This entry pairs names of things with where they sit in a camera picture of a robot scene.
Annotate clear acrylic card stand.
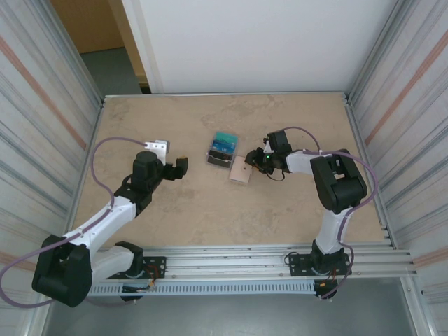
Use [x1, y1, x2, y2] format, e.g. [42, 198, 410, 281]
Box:
[205, 132, 239, 169]

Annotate blue card with white print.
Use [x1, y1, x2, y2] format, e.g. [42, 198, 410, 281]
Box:
[209, 139, 237, 155]

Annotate teal card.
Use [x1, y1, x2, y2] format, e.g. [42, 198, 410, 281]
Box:
[213, 132, 239, 146]

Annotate translucent corrugated side panel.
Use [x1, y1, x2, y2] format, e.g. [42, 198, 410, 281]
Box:
[344, 0, 448, 336]
[0, 0, 106, 336]

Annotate wooden door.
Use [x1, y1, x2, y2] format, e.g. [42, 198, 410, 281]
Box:
[50, 0, 151, 94]

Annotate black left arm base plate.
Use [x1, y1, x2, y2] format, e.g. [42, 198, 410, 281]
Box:
[139, 256, 167, 280]

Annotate aluminium table frame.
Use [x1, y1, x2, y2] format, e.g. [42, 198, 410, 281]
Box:
[36, 91, 426, 285]

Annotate red orange base wires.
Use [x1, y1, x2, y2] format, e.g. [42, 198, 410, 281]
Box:
[146, 265, 165, 291]
[316, 267, 340, 290]

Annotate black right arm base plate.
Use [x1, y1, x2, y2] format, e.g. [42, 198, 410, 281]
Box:
[287, 252, 352, 279]

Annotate perforated grey cable duct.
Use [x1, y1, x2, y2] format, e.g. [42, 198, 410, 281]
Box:
[87, 281, 316, 297]

